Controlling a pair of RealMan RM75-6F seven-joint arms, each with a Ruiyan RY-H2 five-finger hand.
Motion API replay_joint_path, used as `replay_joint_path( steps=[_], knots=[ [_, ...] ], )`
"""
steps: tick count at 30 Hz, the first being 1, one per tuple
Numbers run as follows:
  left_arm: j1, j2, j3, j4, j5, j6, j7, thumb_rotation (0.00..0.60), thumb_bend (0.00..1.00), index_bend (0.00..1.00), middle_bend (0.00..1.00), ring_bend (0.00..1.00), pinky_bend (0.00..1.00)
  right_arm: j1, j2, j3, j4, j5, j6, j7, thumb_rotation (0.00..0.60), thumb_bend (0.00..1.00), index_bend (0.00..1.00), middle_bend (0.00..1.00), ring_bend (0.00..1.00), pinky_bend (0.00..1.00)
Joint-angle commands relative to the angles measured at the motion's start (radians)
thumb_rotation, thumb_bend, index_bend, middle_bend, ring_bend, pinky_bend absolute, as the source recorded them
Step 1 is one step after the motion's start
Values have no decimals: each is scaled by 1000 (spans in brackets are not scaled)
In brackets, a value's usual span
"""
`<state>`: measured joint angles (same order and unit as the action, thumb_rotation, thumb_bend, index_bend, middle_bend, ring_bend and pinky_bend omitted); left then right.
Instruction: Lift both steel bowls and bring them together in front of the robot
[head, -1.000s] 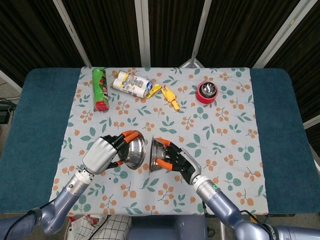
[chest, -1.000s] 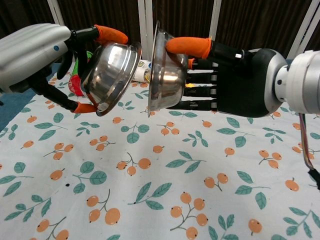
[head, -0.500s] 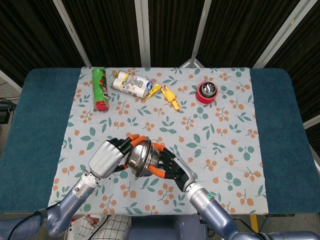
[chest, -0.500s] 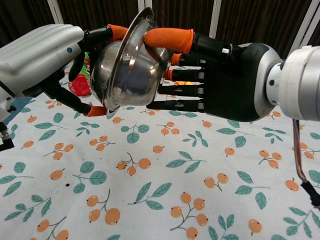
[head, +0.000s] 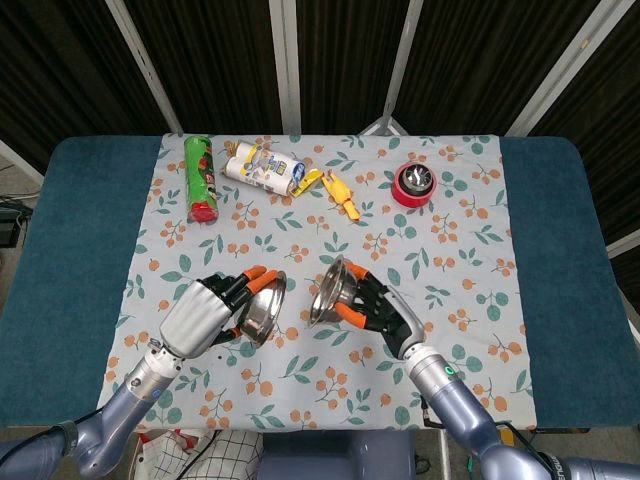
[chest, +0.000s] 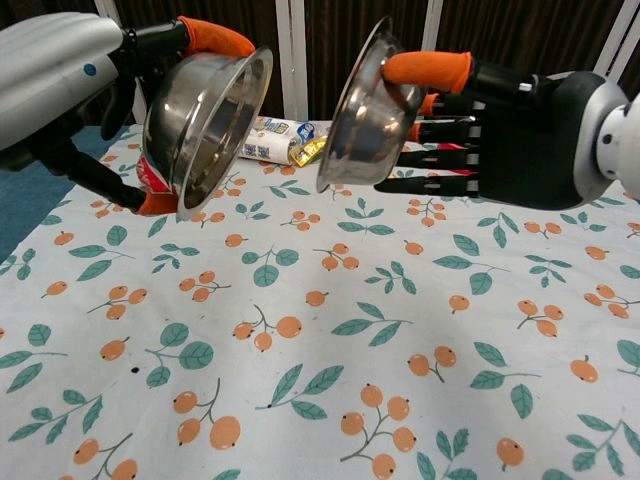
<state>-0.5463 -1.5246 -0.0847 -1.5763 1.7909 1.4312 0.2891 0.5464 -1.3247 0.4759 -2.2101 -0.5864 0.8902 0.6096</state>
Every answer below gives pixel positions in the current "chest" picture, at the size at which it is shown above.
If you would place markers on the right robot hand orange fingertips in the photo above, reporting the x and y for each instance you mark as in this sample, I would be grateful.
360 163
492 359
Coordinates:
530 140

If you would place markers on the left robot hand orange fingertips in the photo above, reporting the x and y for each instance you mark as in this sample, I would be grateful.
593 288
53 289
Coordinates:
45 80

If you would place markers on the metal bowl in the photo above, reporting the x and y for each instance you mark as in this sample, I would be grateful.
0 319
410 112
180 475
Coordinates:
365 125
200 115

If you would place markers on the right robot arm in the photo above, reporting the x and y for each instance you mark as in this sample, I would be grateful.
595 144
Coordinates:
625 145

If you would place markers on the green chips can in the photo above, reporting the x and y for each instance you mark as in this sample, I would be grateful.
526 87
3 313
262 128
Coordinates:
150 177

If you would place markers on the small yellow packet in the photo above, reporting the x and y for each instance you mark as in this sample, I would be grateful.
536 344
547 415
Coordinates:
307 152

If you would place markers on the floral print tablecloth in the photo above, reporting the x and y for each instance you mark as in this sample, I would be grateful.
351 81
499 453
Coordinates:
320 325

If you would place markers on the white partition frame post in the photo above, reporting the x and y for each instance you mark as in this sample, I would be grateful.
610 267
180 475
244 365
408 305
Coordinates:
105 7
617 40
431 22
290 60

